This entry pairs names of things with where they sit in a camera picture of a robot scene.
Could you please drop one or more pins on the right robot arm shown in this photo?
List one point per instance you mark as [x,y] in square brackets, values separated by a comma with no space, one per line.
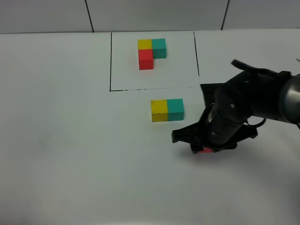
[236,108]

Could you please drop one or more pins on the yellow template block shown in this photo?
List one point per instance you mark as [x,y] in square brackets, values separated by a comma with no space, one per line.
[144,44]

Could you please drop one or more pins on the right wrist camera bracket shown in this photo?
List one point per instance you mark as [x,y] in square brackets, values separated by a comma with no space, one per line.
[215,94]

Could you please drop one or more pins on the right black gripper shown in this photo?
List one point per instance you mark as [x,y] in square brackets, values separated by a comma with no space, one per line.
[214,131]

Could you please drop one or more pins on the green template block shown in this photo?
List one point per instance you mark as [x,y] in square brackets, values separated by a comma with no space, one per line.
[159,48]

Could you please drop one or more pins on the red template block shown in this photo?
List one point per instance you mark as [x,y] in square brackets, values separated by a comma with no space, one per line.
[145,58]

